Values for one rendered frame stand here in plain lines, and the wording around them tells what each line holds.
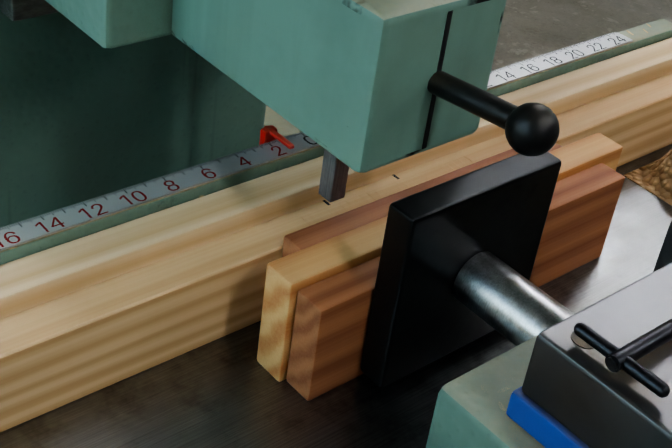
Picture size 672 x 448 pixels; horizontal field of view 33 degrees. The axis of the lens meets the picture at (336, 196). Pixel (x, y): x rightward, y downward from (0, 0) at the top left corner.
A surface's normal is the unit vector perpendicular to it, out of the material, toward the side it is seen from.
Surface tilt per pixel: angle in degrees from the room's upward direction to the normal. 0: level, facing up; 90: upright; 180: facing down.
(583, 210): 90
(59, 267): 0
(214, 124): 90
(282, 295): 90
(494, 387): 0
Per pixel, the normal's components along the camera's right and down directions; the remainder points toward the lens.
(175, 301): 0.63, 0.50
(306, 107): -0.76, 0.28
